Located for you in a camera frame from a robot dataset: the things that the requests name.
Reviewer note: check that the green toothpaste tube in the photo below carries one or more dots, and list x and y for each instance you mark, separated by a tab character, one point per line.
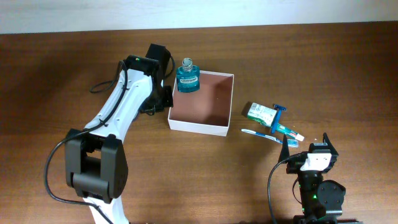
284	130

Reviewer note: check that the blue disposable razor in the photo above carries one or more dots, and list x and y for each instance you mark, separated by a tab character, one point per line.
279	109

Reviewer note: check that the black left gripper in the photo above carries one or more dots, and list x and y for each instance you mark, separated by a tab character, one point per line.
168	101

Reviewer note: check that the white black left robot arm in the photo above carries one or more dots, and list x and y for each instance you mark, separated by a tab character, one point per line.
95	161

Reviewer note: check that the white square cardboard box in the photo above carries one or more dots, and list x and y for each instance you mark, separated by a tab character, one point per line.
207	110

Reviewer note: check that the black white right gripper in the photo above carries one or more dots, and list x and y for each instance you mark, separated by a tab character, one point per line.
295	164

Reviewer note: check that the teal mouthwash bottle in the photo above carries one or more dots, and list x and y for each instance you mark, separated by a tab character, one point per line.
188	76

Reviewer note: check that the blue white toothbrush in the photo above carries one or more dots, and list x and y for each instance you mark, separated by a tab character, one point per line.
291	142

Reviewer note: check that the green white soap packet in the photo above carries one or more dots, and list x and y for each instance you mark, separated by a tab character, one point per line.
261	114

